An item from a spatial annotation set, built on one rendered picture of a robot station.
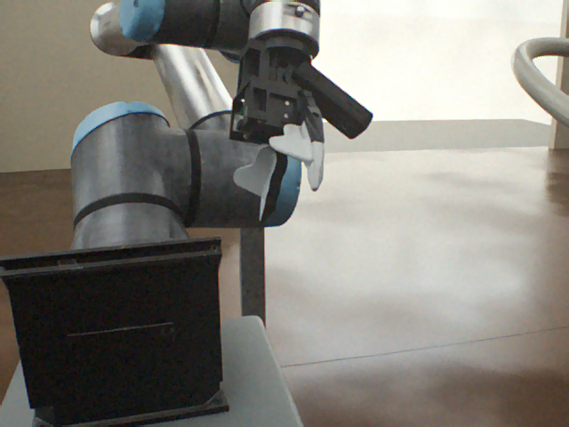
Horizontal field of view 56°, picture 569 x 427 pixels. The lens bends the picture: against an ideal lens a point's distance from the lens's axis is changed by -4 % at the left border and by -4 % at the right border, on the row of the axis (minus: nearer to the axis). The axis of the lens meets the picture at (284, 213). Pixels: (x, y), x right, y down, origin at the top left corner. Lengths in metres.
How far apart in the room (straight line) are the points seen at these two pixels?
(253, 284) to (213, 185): 1.10
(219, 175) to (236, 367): 0.28
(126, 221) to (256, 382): 0.29
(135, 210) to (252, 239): 1.13
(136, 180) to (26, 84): 6.03
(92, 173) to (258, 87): 0.27
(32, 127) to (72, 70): 0.79
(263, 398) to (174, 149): 0.36
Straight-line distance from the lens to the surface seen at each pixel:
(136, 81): 6.60
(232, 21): 0.81
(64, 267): 0.65
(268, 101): 0.64
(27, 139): 6.83
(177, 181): 0.78
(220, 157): 0.81
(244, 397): 0.79
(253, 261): 1.85
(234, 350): 0.90
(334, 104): 0.68
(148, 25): 0.79
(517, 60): 0.80
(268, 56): 0.68
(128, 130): 0.80
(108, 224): 0.71
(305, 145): 0.60
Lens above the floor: 1.30
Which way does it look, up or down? 17 degrees down
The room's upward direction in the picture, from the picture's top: straight up
